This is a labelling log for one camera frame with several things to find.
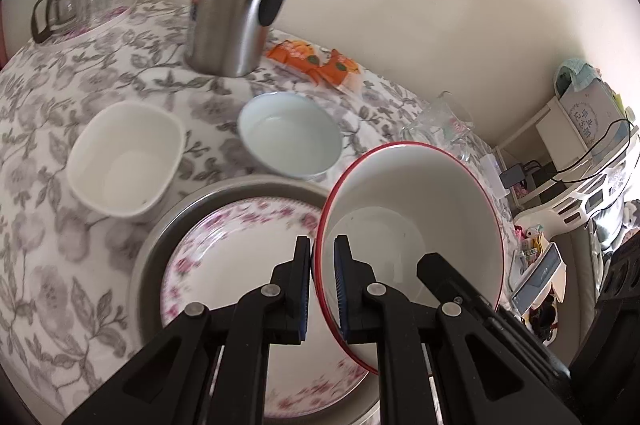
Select light blue round bowl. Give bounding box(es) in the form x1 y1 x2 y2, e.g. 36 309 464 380
237 92 343 180

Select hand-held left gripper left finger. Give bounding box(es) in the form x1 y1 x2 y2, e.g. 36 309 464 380
62 235 313 425

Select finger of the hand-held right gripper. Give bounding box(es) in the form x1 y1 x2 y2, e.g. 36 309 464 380
416 252 572 381

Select glass teapot with black handle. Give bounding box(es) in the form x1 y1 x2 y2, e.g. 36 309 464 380
31 0 83 44

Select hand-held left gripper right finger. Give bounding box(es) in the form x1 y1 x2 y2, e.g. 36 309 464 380
333 235 583 425

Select clear glass measuring jug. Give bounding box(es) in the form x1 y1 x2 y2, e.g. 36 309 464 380
400 92 473 163

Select black cable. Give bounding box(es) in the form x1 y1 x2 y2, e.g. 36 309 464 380
550 119 637 178

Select white shelf unit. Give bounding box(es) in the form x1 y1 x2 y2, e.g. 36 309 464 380
495 97 640 206

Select round white cup tray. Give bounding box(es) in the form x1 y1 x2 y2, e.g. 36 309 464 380
37 0 141 43

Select black power adapter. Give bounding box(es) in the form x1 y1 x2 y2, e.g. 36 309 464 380
501 165 533 192

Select round metal basin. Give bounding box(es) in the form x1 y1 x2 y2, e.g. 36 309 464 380
127 177 381 425

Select blue and white box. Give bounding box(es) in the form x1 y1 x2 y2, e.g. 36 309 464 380
512 242 566 313

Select white square bowl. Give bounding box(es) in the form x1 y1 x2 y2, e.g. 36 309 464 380
66 101 184 221

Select light green face mask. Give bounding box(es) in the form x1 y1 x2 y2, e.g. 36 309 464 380
555 59 601 96

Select pink floral round plate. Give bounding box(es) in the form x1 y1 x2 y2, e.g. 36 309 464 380
160 198 371 418

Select strawberry print bowl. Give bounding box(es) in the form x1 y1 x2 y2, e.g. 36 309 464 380
312 142 506 376

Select white printed box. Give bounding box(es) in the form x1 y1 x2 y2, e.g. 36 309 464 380
557 75 627 156

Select white plastic basket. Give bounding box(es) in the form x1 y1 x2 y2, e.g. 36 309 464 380
515 140 640 237

